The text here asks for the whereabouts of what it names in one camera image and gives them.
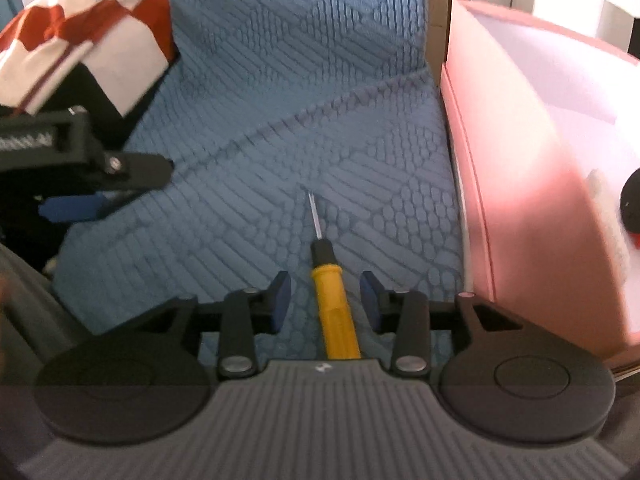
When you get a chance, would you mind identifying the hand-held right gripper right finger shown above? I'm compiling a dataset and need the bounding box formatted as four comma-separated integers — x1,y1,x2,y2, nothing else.
360,270,525,379

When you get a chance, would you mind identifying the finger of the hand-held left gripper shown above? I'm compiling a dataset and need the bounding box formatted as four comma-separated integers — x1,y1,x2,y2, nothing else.
39,152,175,225

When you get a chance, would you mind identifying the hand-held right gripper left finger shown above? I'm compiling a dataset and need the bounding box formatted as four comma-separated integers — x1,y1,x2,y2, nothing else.
134,271,292,380

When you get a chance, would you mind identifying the yellow handled screwdriver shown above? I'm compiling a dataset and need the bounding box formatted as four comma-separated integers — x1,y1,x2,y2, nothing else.
305,186,363,361

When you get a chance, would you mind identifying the pink cardboard box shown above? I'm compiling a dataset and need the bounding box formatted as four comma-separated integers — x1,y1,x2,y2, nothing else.
439,0,640,363

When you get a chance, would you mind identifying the red and black headlamp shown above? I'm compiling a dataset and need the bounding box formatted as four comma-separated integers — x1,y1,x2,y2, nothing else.
619,166,640,252

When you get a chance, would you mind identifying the grey cloth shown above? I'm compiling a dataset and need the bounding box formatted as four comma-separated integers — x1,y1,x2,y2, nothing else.
0,244,97,378

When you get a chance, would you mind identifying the red white black checkered blanket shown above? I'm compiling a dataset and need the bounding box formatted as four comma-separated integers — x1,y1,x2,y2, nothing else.
0,0,182,122

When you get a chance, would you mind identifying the blue quilted sofa cover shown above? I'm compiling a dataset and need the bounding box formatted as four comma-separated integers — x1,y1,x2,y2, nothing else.
50,0,470,362

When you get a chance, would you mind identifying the brown cardboard panel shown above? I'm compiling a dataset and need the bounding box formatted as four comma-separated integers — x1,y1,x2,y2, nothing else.
429,0,453,78

